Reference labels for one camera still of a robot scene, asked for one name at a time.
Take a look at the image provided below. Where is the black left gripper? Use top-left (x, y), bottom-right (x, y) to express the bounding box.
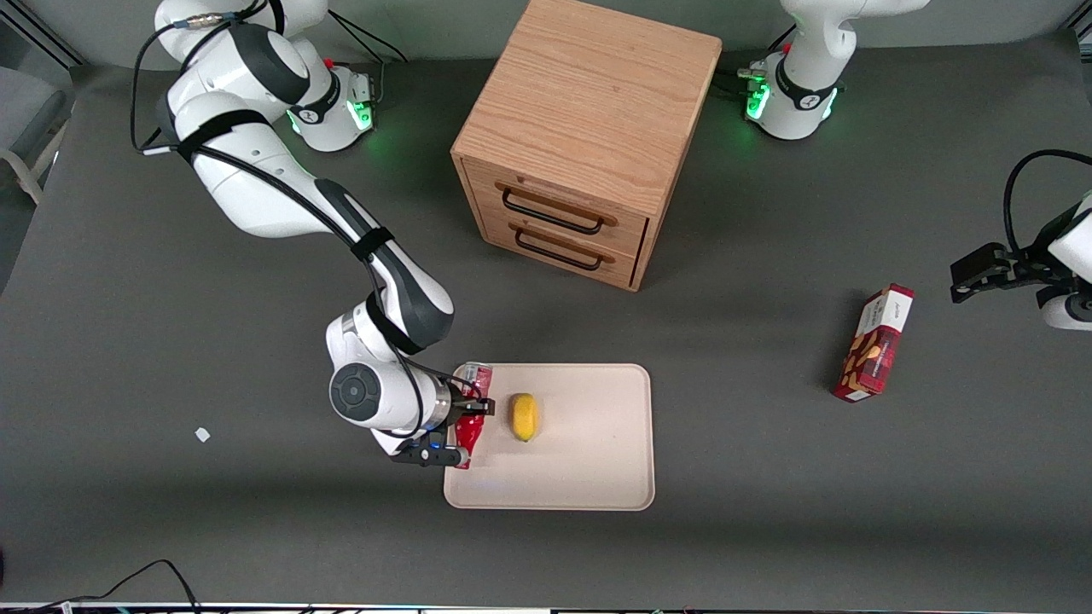
top-left (950, 241), bottom-right (1055, 305)

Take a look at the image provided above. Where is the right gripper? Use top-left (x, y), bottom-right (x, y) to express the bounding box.
top-left (448, 379), bottom-right (497, 431)

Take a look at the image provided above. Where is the beige rectangular tray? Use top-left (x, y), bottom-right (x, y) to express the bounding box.
top-left (444, 363), bottom-right (656, 512)

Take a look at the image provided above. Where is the yellow lemon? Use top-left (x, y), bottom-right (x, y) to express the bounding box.
top-left (510, 392), bottom-right (541, 443)

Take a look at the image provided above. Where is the red snack box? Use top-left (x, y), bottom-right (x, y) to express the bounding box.
top-left (833, 283), bottom-right (916, 404)

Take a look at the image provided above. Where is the wooden drawer cabinet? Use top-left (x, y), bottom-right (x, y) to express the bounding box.
top-left (450, 0), bottom-right (723, 293)

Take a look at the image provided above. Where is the grey chair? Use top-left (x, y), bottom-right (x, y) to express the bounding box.
top-left (0, 64), bottom-right (71, 206)

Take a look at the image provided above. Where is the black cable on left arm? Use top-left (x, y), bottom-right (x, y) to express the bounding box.
top-left (1002, 148), bottom-right (1092, 257)

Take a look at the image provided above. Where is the black lower drawer handle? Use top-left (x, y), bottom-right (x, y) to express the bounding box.
top-left (514, 227), bottom-right (603, 273)

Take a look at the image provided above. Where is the black drawer handle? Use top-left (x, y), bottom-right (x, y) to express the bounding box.
top-left (501, 188), bottom-right (605, 236)
top-left (514, 227), bottom-right (603, 273)

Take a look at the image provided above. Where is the black upper drawer handle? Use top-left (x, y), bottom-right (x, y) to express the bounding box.
top-left (501, 188), bottom-right (605, 236)

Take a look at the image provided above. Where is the black cable at table edge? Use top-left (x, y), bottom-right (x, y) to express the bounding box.
top-left (34, 558), bottom-right (203, 614)

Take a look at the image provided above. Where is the black cable behind right base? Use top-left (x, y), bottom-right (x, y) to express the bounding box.
top-left (327, 9), bottom-right (409, 105)

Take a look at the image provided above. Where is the black cable along right arm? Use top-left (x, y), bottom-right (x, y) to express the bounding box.
top-left (129, 0), bottom-right (468, 444)

